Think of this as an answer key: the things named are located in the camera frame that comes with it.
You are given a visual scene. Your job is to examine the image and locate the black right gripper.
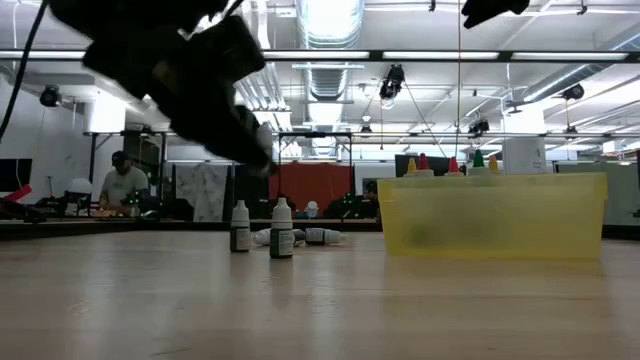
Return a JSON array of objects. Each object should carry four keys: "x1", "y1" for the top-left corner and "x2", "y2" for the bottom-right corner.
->
[{"x1": 460, "y1": 0, "x2": 531, "y2": 30}]

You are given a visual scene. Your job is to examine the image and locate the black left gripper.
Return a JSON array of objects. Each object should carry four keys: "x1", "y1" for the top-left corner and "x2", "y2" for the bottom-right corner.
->
[{"x1": 82, "y1": 34, "x2": 276, "y2": 174}]

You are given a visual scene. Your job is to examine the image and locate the small brown dye bottle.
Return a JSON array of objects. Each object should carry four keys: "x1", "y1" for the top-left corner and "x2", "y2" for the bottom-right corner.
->
[{"x1": 253, "y1": 119, "x2": 275, "y2": 156}]

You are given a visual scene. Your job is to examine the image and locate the small black dye bottle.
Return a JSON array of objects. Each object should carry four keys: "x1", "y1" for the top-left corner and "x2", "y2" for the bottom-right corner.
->
[{"x1": 229, "y1": 199, "x2": 252, "y2": 253}]

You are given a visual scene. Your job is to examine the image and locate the small dark green dye bottle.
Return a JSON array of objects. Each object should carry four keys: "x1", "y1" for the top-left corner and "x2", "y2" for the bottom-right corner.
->
[{"x1": 269, "y1": 196, "x2": 295, "y2": 260}]

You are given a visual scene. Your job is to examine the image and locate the large green dye bottle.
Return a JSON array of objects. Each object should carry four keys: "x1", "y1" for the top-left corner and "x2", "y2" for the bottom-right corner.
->
[{"x1": 468, "y1": 148, "x2": 490, "y2": 176}]

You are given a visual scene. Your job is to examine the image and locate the large red dye bottle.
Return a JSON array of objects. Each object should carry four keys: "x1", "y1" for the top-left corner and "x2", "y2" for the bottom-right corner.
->
[{"x1": 413, "y1": 152, "x2": 435, "y2": 178}]

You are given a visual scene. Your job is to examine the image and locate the yellow translucent plastic bin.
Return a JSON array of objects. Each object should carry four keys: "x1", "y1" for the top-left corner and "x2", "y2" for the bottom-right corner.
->
[{"x1": 377, "y1": 172, "x2": 609, "y2": 260}]

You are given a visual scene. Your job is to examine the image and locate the white LED light strip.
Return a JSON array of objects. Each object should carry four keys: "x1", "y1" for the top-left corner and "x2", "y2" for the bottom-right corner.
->
[
  {"x1": 382, "y1": 50, "x2": 501, "y2": 60},
  {"x1": 509, "y1": 50, "x2": 630, "y2": 60},
  {"x1": 262, "y1": 50, "x2": 371, "y2": 60},
  {"x1": 0, "y1": 50, "x2": 86, "y2": 60}
]

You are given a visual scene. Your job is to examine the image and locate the white patterned hanging cloth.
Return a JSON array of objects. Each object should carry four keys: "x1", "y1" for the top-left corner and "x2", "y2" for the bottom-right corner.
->
[{"x1": 174, "y1": 163, "x2": 230, "y2": 222}]

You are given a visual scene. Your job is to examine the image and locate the person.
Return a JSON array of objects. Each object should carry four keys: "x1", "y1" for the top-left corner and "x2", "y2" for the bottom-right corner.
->
[
  {"x1": 98, "y1": 149, "x2": 151, "y2": 217},
  {"x1": 344, "y1": 179, "x2": 382, "y2": 220}
]

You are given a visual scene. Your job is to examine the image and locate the white building column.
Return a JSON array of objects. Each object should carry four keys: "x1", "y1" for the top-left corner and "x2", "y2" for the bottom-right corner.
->
[
  {"x1": 82, "y1": 97, "x2": 127, "y2": 135},
  {"x1": 501, "y1": 107, "x2": 548, "y2": 176}
]

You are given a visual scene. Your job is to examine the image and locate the white round lamp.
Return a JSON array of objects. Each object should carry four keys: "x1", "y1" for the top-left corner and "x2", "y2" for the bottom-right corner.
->
[{"x1": 68, "y1": 178, "x2": 94, "y2": 196}]

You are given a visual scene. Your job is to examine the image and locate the black monitor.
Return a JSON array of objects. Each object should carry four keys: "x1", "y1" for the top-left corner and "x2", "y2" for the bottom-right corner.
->
[{"x1": 0, "y1": 158, "x2": 33, "y2": 193}]

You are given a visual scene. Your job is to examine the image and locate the small red tag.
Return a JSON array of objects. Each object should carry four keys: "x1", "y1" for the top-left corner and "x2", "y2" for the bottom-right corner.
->
[{"x1": 0, "y1": 184, "x2": 32, "y2": 204}]

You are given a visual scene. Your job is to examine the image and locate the orange partition wall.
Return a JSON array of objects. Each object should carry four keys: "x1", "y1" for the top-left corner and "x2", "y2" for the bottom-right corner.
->
[{"x1": 269, "y1": 162, "x2": 354, "y2": 211}]

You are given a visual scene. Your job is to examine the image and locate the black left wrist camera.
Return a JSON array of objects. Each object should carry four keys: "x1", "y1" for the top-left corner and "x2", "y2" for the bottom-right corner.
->
[{"x1": 192, "y1": 14, "x2": 267, "y2": 89}]

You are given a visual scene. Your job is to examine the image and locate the black overhead frame bar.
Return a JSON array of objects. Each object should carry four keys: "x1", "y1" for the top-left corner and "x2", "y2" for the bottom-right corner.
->
[{"x1": 0, "y1": 48, "x2": 640, "y2": 65}]

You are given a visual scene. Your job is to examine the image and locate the black table edge rail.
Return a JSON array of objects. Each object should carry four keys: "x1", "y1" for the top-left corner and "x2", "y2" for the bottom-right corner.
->
[{"x1": 0, "y1": 217, "x2": 640, "y2": 242}]

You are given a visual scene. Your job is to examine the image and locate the silver round ventilation duct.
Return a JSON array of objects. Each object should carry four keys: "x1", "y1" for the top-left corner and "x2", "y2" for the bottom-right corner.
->
[{"x1": 294, "y1": 0, "x2": 366, "y2": 104}]

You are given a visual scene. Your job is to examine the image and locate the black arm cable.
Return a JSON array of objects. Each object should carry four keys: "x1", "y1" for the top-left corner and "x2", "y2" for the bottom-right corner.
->
[{"x1": 0, "y1": 0, "x2": 50, "y2": 142}]

